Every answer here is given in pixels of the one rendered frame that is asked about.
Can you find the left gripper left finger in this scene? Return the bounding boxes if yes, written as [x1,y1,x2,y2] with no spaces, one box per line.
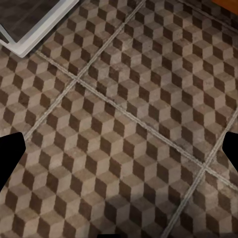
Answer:
[0,132,26,191]

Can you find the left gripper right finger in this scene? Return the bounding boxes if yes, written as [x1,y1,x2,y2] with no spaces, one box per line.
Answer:
[222,132,238,171]

